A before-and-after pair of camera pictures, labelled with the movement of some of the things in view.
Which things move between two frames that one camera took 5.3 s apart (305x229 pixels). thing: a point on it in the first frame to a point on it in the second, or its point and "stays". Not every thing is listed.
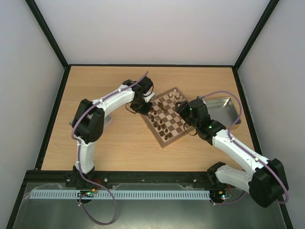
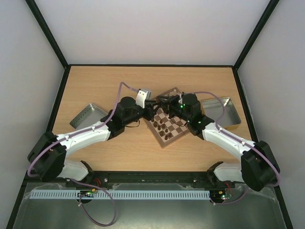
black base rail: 106,178 stays
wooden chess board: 166,123 stays
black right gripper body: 182,108 to 170,107
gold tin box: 223,109 stays
